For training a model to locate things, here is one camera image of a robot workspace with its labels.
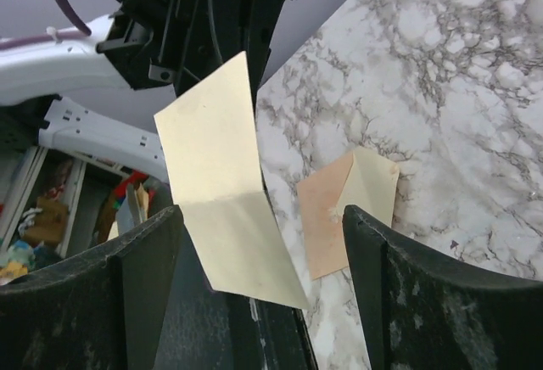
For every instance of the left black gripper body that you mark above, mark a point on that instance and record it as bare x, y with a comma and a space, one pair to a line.
155, 43

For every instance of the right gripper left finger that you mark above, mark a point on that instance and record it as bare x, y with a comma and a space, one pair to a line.
101, 309

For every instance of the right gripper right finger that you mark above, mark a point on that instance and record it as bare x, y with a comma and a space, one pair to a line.
421, 309

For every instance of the peach paper letter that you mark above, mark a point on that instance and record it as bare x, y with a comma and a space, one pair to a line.
209, 142

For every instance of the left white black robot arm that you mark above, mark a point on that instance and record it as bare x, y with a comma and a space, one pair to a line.
92, 89

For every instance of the cluttered storage shelf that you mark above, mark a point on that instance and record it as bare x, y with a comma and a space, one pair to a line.
80, 180

